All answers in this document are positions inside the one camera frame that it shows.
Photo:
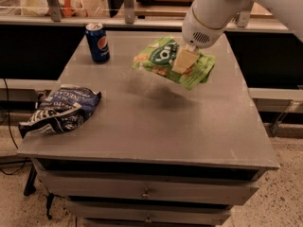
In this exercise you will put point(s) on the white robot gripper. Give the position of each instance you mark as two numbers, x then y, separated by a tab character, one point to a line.
196	32

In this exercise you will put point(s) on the green rice chip bag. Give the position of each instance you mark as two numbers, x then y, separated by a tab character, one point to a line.
158	57

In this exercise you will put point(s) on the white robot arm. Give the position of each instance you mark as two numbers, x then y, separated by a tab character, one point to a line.
288	12

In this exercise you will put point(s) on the blue pepsi can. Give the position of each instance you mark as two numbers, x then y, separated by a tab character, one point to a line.
97	41

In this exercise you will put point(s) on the orange white bag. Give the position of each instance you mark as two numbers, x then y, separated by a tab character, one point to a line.
72	8

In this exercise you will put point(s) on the blue crumpled chip bag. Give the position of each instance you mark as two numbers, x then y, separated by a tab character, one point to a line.
63	111

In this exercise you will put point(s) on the grey drawer cabinet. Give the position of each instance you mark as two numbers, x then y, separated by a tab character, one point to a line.
149	128

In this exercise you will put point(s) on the top grey drawer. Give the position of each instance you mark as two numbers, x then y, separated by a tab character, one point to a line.
210	192

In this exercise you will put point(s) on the grey drawer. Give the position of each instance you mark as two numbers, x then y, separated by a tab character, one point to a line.
210	192
147	213

